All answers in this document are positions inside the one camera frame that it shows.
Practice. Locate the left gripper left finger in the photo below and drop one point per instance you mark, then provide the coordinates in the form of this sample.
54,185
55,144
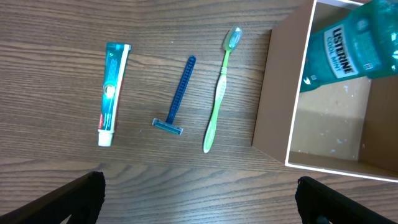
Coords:
79,201

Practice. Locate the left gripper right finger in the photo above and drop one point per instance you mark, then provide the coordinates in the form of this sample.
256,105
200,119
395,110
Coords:
317,203

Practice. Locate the blue disposable razor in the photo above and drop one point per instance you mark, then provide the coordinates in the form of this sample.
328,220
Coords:
182,86

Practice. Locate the teal toothpaste tube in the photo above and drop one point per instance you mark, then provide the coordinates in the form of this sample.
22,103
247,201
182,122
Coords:
115,65

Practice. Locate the blue mouthwash bottle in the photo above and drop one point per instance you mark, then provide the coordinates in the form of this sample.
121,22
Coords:
363,44

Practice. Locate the green toothbrush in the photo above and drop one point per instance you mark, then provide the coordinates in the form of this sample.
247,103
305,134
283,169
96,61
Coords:
230,43

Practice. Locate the white cardboard box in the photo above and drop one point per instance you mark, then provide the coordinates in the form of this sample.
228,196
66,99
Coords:
346,128

